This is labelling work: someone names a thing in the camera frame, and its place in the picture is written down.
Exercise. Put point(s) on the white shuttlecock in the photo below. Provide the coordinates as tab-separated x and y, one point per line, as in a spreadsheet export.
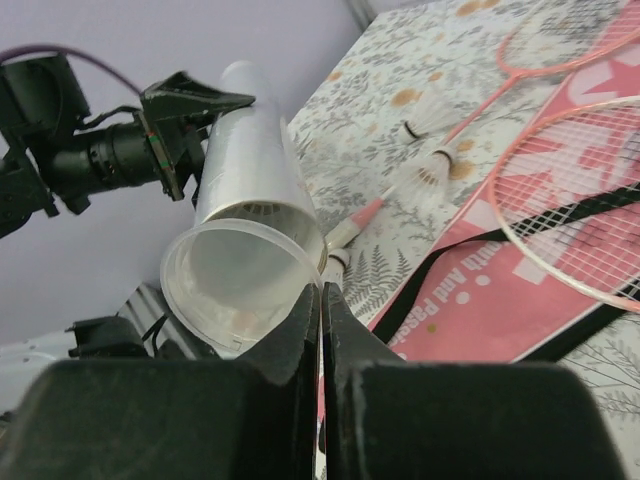
337	262
432	113
425	179

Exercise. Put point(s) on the pink racket bag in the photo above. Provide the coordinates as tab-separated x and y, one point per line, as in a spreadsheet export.
475	297

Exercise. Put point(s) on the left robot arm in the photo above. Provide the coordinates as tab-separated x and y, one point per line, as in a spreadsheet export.
59	152

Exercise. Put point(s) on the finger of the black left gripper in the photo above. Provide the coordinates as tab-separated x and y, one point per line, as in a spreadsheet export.
180	96

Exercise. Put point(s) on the white shuttlecock tube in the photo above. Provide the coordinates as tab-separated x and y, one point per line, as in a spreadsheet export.
252	169

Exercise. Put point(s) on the clear plastic tube lid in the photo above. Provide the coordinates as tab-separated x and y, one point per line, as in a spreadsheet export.
232	281

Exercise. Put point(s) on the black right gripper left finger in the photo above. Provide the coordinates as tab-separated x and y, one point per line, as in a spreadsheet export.
248	418

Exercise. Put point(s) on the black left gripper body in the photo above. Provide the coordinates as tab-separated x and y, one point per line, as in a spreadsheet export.
176	146

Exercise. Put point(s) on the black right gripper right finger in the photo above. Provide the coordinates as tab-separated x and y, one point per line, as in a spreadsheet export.
386	418

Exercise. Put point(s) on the pink racket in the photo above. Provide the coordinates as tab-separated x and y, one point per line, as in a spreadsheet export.
555	37
566	194

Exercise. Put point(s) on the floral table cloth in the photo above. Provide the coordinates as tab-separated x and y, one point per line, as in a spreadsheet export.
346	135

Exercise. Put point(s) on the pink racket far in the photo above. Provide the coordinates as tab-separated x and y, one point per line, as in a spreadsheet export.
555	37

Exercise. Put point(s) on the pink racket near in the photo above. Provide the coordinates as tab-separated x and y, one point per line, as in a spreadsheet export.
566	194

